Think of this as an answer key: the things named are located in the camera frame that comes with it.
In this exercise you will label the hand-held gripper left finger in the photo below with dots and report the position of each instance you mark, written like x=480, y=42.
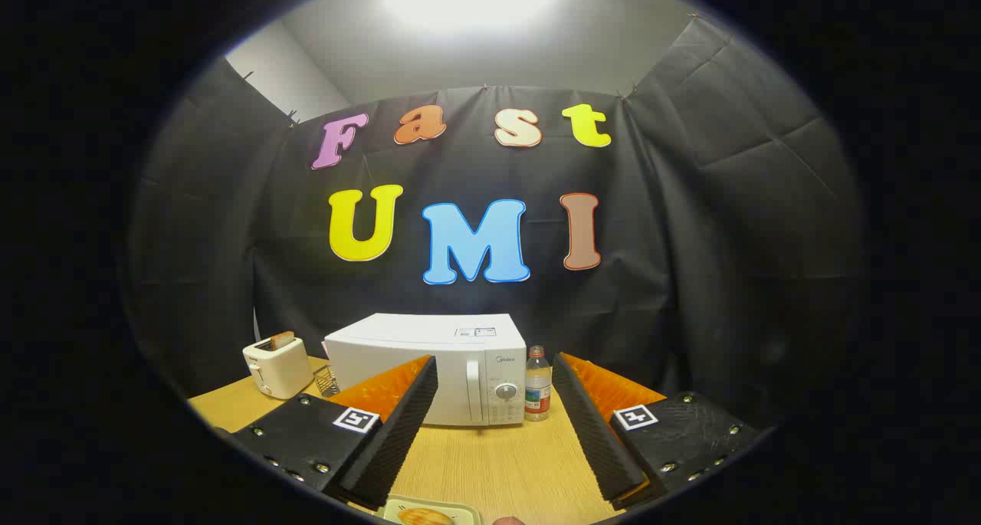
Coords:
x=398, y=441

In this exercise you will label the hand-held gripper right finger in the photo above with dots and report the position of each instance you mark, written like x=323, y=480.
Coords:
x=594, y=441

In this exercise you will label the golden bread bun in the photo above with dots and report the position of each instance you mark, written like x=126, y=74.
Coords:
x=423, y=518

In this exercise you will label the white microwave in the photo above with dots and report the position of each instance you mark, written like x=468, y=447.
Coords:
x=460, y=341

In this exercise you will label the clear plastic water bottle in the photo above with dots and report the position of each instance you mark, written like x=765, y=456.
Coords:
x=538, y=391

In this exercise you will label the cream speckled plate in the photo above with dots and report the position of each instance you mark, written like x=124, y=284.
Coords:
x=464, y=512

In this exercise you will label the white toaster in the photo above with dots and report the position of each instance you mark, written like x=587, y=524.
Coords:
x=280, y=372

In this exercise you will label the brown toast slice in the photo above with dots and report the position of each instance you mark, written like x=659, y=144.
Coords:
x=282, y=340

